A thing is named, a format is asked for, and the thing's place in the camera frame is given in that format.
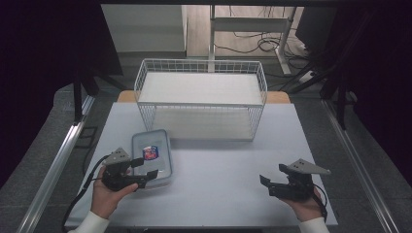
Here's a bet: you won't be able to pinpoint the black stand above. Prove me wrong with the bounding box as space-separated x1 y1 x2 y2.
335 79 348 131
71 72 100 126

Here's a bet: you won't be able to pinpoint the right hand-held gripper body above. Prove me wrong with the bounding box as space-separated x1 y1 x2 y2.
267 158 332 202

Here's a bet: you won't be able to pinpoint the person's right hand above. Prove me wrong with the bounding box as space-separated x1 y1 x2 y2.
279 187 326 223

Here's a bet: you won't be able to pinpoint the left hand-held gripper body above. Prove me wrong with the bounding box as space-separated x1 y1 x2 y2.
101 147 148 192

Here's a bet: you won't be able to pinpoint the clear plastic lidded container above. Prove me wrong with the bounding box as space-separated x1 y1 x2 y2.
130 128 174 189

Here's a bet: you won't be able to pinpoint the person's left hand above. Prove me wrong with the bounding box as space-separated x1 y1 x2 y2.
89 166 140 220

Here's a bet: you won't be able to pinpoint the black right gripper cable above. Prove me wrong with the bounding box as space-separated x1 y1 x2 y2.
311 183 328 221

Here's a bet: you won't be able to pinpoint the dark curtain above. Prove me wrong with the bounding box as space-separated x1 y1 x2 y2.
319 4 412 179
0 0 124 188

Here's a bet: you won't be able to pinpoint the black floor cables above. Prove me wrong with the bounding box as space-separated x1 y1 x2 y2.
213 5 312 71

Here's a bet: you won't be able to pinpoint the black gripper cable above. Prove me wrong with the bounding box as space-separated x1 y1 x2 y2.
311 183 328 221
60 154 110 233

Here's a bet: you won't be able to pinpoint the aluminium rail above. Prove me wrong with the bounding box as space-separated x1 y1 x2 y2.
15 95 96 233
320 99 402 233

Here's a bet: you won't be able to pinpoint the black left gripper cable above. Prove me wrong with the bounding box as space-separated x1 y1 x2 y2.
60 154 110 233

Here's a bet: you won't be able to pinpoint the white wire rack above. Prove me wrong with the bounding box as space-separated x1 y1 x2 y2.
133 57 269 142

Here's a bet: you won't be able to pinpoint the white cabinet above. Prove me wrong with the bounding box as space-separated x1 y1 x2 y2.
100 4 189 54

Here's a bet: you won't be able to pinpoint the small red and blue packet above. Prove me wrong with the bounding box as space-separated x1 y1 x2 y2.
142 145 160 161

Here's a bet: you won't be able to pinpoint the white metal desk frame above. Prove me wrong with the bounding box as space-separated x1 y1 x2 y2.
208 4 297 76

